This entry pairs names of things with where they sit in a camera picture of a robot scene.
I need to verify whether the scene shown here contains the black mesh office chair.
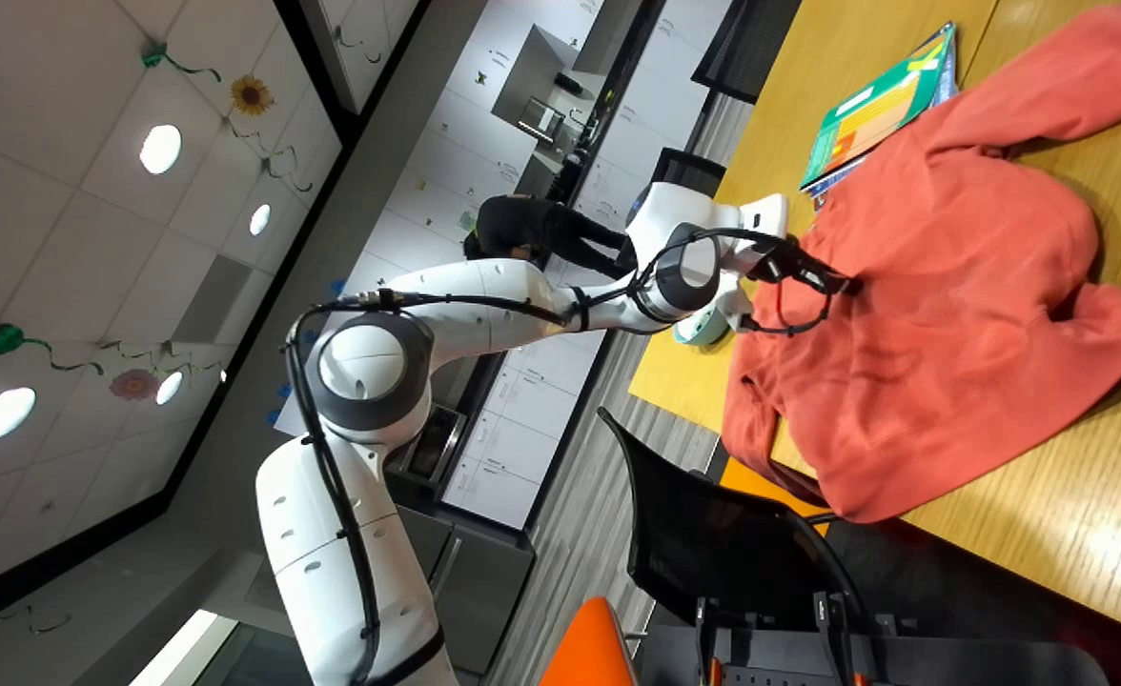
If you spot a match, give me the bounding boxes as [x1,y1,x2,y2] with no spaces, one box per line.
[596,405,896,686]

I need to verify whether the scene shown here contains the person in black clothes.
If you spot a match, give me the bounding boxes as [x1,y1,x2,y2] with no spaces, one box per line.
[460,193,638,278]

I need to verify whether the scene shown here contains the green colourful book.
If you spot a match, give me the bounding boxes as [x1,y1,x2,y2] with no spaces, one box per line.
[800,21,961,196]

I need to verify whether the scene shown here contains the orange red shirt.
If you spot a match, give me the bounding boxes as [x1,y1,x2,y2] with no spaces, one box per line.
[720,0,1121,520]

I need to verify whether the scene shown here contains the teal white round container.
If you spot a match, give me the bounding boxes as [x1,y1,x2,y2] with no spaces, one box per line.
[675,295,748,350]

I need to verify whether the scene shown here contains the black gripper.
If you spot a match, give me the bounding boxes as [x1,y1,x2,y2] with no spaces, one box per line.
[750,241,845,295]

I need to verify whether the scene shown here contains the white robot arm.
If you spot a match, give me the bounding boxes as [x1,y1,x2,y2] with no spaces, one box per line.
[256,182,845,686]

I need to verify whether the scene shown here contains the orange chair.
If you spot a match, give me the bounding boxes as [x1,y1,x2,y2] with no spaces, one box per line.
[537,593,638,686]

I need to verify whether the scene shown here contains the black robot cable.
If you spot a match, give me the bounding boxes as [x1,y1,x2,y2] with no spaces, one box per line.
[282,222,841,686]

